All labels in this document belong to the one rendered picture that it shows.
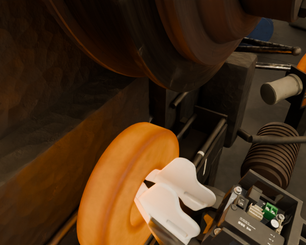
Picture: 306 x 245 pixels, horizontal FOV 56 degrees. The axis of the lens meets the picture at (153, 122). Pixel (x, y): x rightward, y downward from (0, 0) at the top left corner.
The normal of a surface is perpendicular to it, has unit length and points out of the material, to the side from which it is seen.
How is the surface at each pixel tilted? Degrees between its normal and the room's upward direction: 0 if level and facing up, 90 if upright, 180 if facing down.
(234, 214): 16
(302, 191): 0
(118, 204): 88
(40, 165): 90
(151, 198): 90
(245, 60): 0
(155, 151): 88
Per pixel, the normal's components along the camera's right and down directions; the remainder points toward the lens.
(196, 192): -0.45, 0.53
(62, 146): 0.86, 0.33
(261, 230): 0.23, -0.66
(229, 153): 0.00, -0.78
